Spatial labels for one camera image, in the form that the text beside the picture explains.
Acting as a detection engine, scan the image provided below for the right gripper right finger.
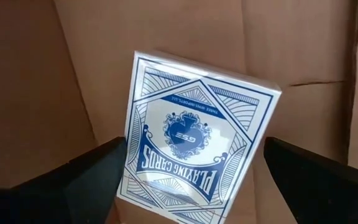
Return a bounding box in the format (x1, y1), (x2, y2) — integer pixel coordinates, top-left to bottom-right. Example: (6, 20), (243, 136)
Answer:
(264, 136), (358, 224)

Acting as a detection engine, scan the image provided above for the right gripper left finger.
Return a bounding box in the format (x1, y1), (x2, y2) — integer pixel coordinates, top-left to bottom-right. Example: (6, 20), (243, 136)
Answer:
(0, 136), (127, 224)

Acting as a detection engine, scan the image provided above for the brown taped cardboard box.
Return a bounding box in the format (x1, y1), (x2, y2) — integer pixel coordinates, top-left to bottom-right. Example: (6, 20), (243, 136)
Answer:
(0, 0), (358, 224)

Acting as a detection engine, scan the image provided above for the blue playing cards deck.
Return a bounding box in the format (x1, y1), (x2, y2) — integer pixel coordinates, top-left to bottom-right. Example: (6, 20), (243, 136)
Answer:
(116, 50), (282, 224)

